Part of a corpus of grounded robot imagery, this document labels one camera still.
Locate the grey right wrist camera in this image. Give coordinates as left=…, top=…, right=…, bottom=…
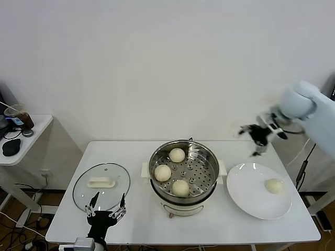
left=258, top=112, right=288, bottom=140

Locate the perforated steel steamer basket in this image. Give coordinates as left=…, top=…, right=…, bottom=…
left=148, top=140, right=219, bottom=205

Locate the black device with blue label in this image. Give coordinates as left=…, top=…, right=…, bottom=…
left=5, top=117, right=23, bottom=129

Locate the plastic iced coffee cup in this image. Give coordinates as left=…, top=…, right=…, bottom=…
left=3, top=103, right=35, bottom=129

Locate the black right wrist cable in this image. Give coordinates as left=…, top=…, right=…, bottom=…
left=284, top=124, right=306, bottom=135

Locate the white steamed baozi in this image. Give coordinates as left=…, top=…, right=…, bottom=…
left=169, top=147, right=186, bottom=163
left=264, top=178, right=285, bottom=195
left=154, top=164, right=172, bottom=182
left=171, top=179, right=190, bottom=198

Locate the white side table with cup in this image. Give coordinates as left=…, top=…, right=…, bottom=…
left=0, top=114, right=53, bottom=228

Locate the white floor cable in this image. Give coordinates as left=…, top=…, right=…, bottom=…
left=0, top=211, right=47, bottom=239

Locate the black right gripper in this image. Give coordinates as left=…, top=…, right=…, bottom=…
left=236, top=124, right=272, bottom=158

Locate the white round plate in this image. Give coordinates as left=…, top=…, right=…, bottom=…
left=226, top=162, right=293, bottom=220

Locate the black computer mouse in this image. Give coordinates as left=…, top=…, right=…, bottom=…
left=2, top=138, right=21, bottom=157

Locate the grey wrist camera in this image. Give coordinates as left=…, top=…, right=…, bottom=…
left=74, top=237, right=96, bottom=250
left=258, top=112, right=288, bottom=140

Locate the white charging cable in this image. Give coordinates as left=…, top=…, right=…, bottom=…
left=286, top=138, right=311, bottom=170

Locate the black desk cable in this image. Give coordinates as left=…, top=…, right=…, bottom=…
left=2, top=127, right=23, bottom=140

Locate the black cable with inline adapter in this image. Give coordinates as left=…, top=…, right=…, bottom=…
left=295, top=142, right=317, bottom=190

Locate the cream electric cooker base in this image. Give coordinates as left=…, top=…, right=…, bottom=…
left=141, top=159, right=227, bottom=218

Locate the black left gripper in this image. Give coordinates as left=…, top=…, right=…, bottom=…
left=84, top=191, right=128, bottom=237

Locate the black floor cable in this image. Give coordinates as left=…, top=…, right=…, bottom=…
left=14, top=184, right=44, bottom=196

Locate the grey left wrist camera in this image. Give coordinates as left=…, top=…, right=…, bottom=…
left=74, top=237, right=96, bottom=250

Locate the glass lid with cream handle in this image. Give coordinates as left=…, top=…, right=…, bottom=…
left=72, top=163, right=131, bottom=212

